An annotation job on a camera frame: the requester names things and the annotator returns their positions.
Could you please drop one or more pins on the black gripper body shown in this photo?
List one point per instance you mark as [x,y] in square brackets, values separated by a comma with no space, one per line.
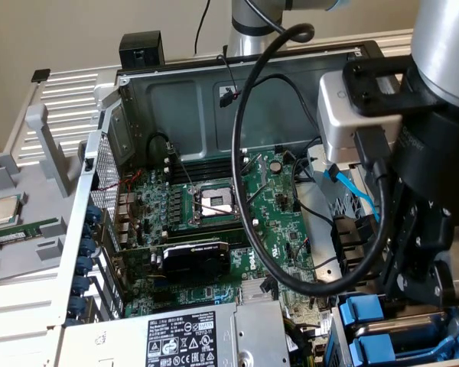
[436,153]

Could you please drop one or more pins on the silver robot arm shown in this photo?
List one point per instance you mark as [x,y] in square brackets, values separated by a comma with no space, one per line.
[443,49]

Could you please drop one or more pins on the blue plastic disk carrier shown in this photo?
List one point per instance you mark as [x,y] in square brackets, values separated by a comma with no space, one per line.
[373,346]

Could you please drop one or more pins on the black plastic fan shroud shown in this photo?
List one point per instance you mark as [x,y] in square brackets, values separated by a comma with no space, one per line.
[344,244]

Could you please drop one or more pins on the hard drive with blue caddy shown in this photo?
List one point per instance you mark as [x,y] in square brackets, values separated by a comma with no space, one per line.
[334,317]

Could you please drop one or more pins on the green motherboard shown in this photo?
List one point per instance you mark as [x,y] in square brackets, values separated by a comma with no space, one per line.
[287,218]

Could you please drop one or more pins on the silver metal drive cage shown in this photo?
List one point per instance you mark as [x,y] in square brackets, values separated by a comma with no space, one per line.
[317,156]

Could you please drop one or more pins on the coin cell battery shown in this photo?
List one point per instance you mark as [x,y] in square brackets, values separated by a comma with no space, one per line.
[276,166]

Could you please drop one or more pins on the thin metal locking lever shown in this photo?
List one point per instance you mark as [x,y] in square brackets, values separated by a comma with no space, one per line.
[254,197]
[183,171]

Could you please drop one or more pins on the metal socket cover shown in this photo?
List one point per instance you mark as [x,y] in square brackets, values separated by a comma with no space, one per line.
[261,166]

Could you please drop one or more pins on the silver chipset heatsink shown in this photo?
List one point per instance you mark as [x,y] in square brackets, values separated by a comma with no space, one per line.
[250,291]

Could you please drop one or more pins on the black RAM slot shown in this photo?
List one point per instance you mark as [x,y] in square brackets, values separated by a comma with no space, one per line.
[229,240]
[206,165]
[210,226]
[206,174]

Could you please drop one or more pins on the CPU socket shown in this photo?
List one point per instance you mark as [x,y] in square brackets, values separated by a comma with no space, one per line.
[214,199]

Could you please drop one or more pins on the black graphics card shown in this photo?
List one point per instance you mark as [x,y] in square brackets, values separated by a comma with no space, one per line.
[195,264]

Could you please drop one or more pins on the black expansion slot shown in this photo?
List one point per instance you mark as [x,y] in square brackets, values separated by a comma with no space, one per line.
[164,297]

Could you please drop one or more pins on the open grey PC case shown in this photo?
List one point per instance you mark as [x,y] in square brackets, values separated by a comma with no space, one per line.
[176,111]

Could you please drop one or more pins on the silver power supply unit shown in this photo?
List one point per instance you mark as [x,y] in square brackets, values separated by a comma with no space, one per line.
[118,340]

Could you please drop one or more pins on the dark blue round knob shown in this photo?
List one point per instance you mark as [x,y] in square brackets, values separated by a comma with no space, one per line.
[88,228]
[80,284]
[86,246]
[76,304]
[93,211]
[83,265]

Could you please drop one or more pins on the black plastic block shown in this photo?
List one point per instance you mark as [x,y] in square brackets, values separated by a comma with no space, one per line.
[141,44]

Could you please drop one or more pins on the green RAM stick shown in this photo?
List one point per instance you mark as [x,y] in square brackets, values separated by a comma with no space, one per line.
[23,230]

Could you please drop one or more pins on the grey parts rack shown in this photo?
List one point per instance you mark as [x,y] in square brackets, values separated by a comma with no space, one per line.
[23,264]

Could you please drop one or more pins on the silver CPU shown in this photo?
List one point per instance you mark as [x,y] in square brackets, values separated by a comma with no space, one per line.
[5,211]

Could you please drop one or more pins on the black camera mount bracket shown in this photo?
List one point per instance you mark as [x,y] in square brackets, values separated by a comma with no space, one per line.
[363,95]

